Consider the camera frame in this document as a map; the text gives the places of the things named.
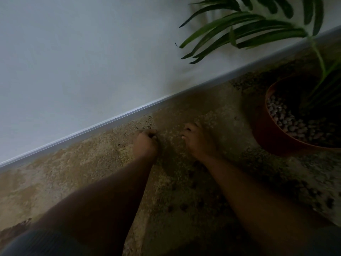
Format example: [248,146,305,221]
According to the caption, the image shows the person's right hand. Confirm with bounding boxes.
[180,122,219,163]

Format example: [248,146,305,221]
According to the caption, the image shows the person's left hand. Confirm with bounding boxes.
[133,129,161,161]

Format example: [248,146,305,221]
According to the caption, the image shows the person's left forearm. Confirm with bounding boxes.
[25,155,158,256]

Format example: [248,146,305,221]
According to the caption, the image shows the person's right forearm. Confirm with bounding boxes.
[202,154,335,256]

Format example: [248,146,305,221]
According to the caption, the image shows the white baseboard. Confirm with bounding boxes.
[0,25,341,174]

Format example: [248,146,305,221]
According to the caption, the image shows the terracotta plant pot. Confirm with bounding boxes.
[251,74,341,157]

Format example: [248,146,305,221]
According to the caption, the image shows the scattered dark pebbles on carpet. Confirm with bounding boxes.
[165,162,337,214]

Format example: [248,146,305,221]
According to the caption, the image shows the bed of clay pebbles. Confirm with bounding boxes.
[266,94,341,148]

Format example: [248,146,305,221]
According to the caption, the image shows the green palm plant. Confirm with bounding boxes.
[174,0,341,115]

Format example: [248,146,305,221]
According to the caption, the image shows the person's grey left sleeve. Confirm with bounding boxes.
[0,228,91,256]

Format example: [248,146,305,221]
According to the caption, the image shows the person's grey sleeve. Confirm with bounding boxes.
[300,223,341,256]
[0,228,91,256]

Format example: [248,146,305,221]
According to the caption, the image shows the person's grey right sleeve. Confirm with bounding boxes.
[300,223,341,256]

